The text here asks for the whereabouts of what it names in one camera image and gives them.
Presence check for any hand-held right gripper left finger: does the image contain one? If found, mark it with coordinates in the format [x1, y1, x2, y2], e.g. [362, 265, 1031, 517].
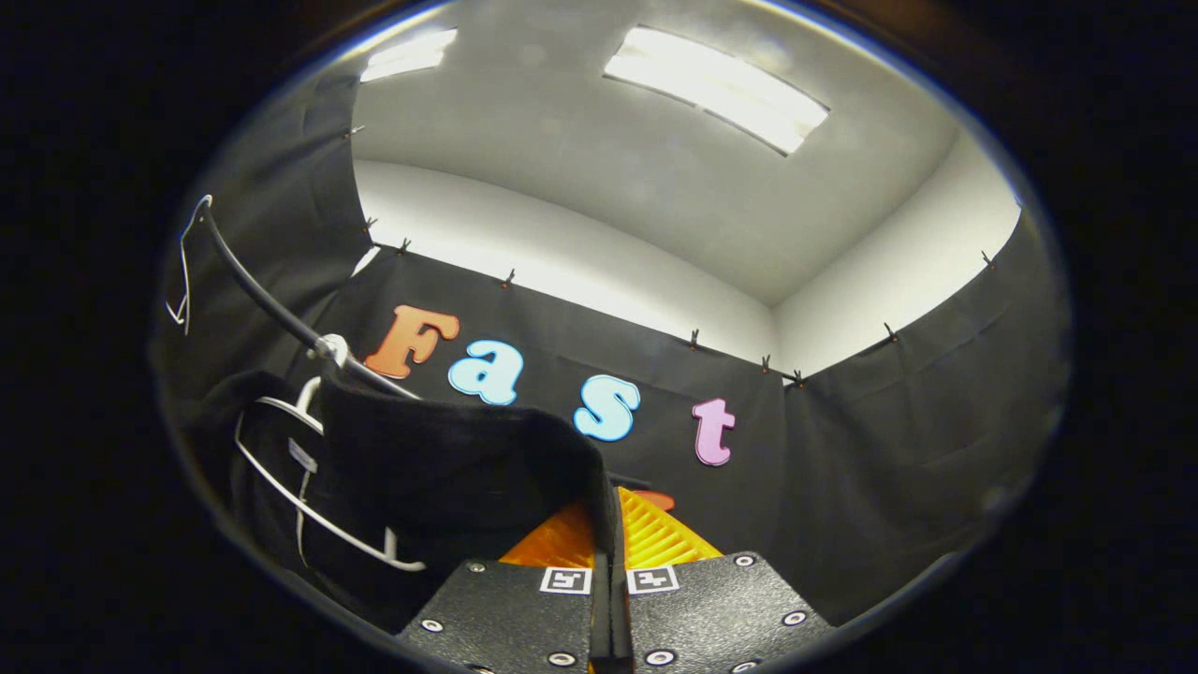
[395, 501, 611, 674]

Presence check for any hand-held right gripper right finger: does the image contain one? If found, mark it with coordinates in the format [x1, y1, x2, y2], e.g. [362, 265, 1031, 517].
[613, 485, 836, 674]

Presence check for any black jacket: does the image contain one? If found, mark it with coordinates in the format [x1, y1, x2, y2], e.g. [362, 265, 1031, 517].
[173, 370, 626, 637]

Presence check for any white clothes hanger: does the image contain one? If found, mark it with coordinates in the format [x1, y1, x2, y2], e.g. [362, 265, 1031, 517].
[232, 374, 429, 574]
[165, 194, 216, 338]

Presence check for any black clothes rack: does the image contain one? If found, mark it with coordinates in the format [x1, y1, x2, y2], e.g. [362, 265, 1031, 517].
[199, 201, 424, 402]

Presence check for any black backdrop cloth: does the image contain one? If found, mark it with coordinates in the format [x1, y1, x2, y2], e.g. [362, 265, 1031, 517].
[150, 56, 1073, 628]

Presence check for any large ceiling light panel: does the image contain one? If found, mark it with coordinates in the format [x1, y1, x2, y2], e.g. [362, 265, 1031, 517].
[604, 25, 831, 156]

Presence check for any small ceiling light panel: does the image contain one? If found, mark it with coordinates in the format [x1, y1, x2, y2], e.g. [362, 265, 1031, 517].
[360, 28, 460, 83]

